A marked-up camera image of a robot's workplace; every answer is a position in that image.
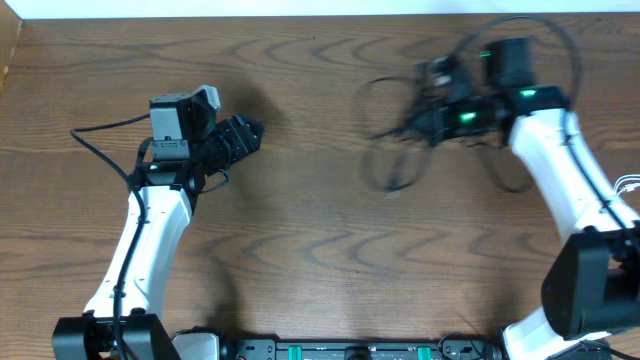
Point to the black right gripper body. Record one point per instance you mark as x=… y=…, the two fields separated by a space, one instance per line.
x=444 y=124

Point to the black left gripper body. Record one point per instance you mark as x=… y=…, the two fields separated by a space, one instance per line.
x=224 y=147

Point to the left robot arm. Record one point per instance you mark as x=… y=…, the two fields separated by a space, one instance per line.
x=123 y=318

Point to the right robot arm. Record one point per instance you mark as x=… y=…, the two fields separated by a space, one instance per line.
x=592 y=289

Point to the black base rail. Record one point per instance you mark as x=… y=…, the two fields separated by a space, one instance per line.
x=360 y=350

